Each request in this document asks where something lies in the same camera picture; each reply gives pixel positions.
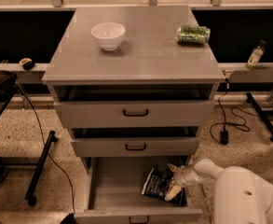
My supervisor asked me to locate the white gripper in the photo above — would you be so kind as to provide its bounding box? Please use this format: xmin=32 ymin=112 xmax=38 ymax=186
xmin=165 ymin=163 xmax=200 ymax=202

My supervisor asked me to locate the blue chip bag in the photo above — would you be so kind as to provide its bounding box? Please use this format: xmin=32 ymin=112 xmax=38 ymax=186
xmin=141 ymin=168 xmax=186 ymax=206

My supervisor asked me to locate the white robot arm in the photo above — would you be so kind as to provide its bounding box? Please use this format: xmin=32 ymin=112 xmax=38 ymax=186
xmin=165 ymin=157 xmax=273 ymax=224

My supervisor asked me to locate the bottom grey drawer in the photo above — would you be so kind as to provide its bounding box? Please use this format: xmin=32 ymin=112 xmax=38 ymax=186
xmin=75 ymin=156 xmax=202 ymax=224

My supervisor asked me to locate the grey drawer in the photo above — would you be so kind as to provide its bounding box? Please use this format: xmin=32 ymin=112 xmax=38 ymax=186
xmin=75 ymin=156 xmax=202 ymax=224
xmin=51 ymin=86 xmax=214 ymax=128
xmin=71 ymin=127 xmax=199 ymax=158

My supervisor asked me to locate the middle grey drawer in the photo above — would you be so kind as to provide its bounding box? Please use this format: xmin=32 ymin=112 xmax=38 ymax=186
xmin=71 ymin=127 xmax=199 ymax=158

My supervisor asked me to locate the grey drawer cabinet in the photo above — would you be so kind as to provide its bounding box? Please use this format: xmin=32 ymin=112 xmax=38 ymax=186
xmin=41 ymin=5 xmax=226 ymax=224

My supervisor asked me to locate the top grey drawer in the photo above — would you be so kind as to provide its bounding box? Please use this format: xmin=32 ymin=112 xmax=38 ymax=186
xmin=51 ymin=86 xmax=214 ymax=128

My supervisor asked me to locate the black stand leg right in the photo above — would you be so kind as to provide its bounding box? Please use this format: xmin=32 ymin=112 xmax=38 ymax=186
xmin=246 ymin=92 xmax=273 ymax=142

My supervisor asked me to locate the black stand leg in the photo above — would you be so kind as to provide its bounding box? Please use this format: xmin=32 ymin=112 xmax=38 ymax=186
xmin=246 ymin=92 xmax=273 ymax=142
xmin=25 ymin=131 xmax=58 ymax=206

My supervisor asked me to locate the black stand leg left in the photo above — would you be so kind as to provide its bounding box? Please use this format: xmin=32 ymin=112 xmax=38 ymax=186
xmin=25 ymin=131 xmax=58 ymax=206

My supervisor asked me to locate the green soda can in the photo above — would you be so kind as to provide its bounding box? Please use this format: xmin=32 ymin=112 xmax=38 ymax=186
xmin=176 ymin=25 xmax=211 ymax=45

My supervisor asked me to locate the small glass bottle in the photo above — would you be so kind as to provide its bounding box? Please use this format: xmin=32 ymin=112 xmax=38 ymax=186
xmin=246 ymin=40 xmax=266 ymax=69

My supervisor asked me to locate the white bowl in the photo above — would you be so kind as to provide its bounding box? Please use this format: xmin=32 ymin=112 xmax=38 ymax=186
xmin=90 ymin=22 xmax=126 ymax=51

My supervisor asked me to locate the small yellow black device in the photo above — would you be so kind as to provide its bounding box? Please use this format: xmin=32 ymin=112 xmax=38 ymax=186
xmin=19 ymin=58 xmax=35 ymax=70

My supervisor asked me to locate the black power adapter cable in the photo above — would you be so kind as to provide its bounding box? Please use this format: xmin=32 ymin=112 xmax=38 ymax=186
xmin=209 ymin=77 xmax=252 ymax=146

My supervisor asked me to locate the black cable on left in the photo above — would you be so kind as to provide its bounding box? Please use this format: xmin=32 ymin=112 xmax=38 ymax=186
xmin=16 ymin=84 xmax=77 ymax=215

